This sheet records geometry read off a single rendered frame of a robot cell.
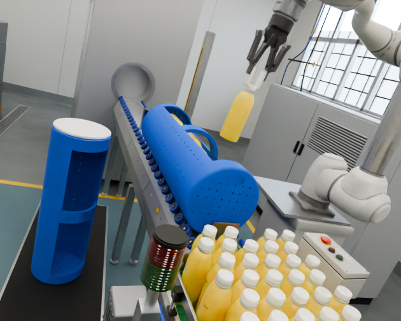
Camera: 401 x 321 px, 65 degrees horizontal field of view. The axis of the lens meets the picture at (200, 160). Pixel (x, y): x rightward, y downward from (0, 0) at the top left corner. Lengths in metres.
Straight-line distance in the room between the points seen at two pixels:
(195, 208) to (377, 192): 0.76
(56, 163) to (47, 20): 4.56
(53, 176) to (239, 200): 0.96
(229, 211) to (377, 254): 1.92
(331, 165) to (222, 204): 0.63
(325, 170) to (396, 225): 1.38
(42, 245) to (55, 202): 0.28
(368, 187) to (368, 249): 1.42
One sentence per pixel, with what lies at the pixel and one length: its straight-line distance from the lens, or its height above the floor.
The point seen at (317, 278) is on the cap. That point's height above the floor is 1.10.
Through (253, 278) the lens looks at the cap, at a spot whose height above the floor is 1.10.
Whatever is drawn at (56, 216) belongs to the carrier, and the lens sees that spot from 1.79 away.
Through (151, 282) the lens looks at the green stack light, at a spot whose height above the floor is 1.18.
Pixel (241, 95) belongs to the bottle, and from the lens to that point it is 1.10.
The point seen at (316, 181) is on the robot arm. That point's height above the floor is 1.16.
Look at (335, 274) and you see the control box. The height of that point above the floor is 1.07.
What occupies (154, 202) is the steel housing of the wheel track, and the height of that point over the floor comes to 0.88.
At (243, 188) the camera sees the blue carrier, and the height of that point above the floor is 1.16.
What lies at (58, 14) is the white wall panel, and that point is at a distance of 6.04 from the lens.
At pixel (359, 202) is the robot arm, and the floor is 1.18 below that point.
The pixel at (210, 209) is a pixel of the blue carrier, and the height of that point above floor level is 1.06.
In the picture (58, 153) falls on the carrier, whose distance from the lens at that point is 1.65.
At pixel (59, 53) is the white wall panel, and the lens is 6.07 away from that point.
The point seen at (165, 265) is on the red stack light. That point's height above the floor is 1.22.
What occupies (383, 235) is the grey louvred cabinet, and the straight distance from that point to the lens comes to 2.83.
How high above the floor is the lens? 1.56
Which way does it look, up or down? 18 degrees down
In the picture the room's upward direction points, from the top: 18 degrees clockwise
